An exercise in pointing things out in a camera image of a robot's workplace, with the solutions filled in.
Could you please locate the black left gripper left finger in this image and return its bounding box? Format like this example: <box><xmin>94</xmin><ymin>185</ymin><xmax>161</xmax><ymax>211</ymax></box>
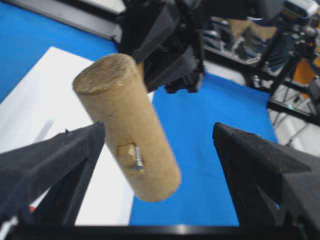
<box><xmin>0</xmin><ymin>121</ymin><xmax>105</xmax><ymax>226</ymax></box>

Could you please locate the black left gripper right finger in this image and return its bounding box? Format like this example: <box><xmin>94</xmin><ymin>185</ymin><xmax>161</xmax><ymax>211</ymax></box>
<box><xmin>212</xmin><ymin>122</ymin><xmax>320</xmax><ymax>228</ymax></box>

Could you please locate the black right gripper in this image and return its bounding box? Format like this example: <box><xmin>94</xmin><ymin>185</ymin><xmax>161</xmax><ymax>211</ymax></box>
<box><xmin>117</xmin><ymin>0</ymin><xmax>205</xmax><ymax>93</ymax></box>

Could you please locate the wooden mallet hammer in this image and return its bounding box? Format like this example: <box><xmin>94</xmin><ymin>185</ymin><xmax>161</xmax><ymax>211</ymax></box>
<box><xmin>72</xmin><ymin>53</ymin><xmax>181</xmax><ymax>202</ymax></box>

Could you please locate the white foam board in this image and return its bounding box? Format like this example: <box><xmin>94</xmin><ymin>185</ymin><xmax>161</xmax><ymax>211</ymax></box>
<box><xmin>0</xmin><ymin>47</ymin><xmax>134</xmax><ymax>226</ymax></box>

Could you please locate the blue table mat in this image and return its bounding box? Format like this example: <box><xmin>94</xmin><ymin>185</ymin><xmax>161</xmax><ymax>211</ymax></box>
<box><xmin>0</xmin><ymin>2</ymin><xmax>276</xmax><ymax>226</ymax></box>

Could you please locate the black equipment rack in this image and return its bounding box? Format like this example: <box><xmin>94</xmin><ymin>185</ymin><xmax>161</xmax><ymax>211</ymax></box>
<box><xmin>205</xmin><ymin>0</ymin><xmax>320</xmax><ymax>126</ymax></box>

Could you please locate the black aluminium frame rail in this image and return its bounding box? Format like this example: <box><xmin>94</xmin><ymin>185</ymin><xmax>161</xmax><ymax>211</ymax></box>
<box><xmin>3</xmin><ymin>0</ymin><xmax>123</xmax><ymax>41</ymax></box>

